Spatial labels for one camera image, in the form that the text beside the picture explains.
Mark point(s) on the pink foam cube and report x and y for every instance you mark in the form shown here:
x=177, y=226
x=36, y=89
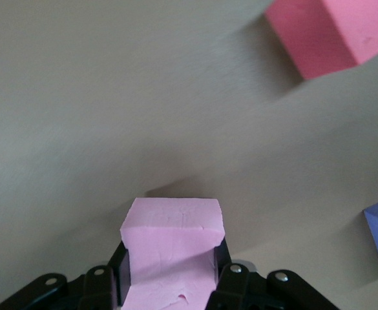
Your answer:
x=172, y=226

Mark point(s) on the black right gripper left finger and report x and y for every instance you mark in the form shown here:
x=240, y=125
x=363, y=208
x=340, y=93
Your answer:
x=98, y=290

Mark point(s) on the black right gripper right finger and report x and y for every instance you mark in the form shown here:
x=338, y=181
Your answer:
x=234, y=290

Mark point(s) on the red foam cube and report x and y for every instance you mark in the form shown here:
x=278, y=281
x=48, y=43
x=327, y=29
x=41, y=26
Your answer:
x=321, y=35

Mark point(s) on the brown table cover sheet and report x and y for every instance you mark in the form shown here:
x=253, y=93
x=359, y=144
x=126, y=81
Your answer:
x=111, y=113

